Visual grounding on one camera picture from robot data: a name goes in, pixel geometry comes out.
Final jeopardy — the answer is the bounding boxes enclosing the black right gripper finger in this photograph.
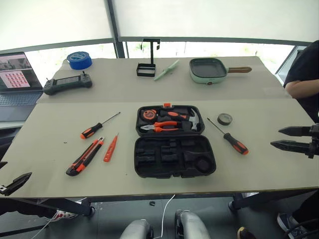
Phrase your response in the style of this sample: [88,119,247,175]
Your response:
[278,126,312,137]
[270,140,311,156]

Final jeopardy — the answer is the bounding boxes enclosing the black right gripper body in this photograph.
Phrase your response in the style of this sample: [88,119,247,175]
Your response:
[308,123,319,159]

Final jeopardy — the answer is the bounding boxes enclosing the orange black screwdriver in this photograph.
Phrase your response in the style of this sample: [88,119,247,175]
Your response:
[80,112,121,139]
[207,118,249,155]

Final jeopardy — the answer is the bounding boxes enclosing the orange black utility knife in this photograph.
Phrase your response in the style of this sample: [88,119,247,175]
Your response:
[65,136,105,177]

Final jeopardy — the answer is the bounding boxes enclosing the black electrical tape roll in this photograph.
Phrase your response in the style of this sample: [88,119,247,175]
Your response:
[217,113,234,126]

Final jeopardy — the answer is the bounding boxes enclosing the orange voltage tester pen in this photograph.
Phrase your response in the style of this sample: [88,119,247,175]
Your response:
[103,132,120,163]

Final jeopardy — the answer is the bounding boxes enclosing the black tool case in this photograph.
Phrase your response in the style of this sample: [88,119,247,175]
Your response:
[134,102,217,179]

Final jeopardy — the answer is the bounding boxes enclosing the red white shoe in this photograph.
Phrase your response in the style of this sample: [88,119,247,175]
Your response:
[52,210,78,221]

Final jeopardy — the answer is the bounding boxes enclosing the open laptop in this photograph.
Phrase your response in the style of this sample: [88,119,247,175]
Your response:
[0,51,44,122]

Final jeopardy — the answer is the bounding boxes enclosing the person in black shirt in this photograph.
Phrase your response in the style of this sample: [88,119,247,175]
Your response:
[283,39,319,123]

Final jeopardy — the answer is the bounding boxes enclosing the dark blue shoe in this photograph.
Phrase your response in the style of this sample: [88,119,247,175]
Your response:
[277,213,300,235]

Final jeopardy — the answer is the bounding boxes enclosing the brown shoe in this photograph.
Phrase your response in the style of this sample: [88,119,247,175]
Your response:
[236,226,256,239]

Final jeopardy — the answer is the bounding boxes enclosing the dark grey handheld controller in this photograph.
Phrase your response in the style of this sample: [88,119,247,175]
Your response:
[42,71,93,96]

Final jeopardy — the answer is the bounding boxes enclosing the mint green electric frying pan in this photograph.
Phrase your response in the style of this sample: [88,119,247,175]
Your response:
[188,58,252,86]

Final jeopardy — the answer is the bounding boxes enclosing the silver robot right leg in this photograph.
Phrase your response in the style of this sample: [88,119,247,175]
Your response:
[175,209,211,239]

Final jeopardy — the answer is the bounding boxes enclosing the silver robot leg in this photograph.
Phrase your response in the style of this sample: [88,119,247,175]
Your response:
[175,209,211,239]
[119,219,153,239]

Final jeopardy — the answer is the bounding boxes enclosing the blue tape roll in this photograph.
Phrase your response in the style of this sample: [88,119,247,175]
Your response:
[66,51,93,70]

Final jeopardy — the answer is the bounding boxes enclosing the silver robot left leg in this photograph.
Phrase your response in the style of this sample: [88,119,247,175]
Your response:
[119,219,153,239]

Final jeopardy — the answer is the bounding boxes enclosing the orange black tape measure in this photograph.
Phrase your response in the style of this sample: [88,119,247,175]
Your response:
[142,109,158,122]

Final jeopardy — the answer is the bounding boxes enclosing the black metal stand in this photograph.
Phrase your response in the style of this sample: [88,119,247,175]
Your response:
[136,38,161,78]

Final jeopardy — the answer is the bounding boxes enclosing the black table frame leg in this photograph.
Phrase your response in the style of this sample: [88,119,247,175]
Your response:
[0,197,96,217]
[228,190,319,212]

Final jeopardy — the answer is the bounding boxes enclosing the claw hammer orange black handle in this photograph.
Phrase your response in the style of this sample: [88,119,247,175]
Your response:
[159,108,202,131]

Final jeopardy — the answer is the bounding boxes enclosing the orange handled pliers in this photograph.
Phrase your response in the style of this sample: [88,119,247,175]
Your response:
[140,120,181,134]

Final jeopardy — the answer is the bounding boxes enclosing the light green plastic propeller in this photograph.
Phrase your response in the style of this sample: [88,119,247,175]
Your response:
[153,59,180,81]

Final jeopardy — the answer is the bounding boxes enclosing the white cable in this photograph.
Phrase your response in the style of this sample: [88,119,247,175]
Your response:
[159,194,176,239]

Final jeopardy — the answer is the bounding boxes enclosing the dark grey window frame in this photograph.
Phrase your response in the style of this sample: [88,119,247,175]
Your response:
[0,0,315,59]

